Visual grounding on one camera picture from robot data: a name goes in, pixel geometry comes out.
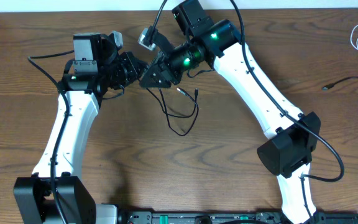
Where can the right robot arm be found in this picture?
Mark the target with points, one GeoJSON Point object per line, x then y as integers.
{"type": "Point", "coordinates": [291, 134]}

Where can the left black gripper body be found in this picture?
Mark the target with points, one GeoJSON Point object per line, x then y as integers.
{"type": "Point", "coordinates": [123, 72]}

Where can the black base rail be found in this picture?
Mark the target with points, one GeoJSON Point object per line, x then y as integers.
{"type": "Point", "coordinates": [147, 217]}

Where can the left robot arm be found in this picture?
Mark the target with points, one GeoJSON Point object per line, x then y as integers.
{"type": "Point", "coordinates": [54, 193]}

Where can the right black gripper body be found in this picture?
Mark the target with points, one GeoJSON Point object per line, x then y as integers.
{"type": "Point", "coordinates": [173, 65]}

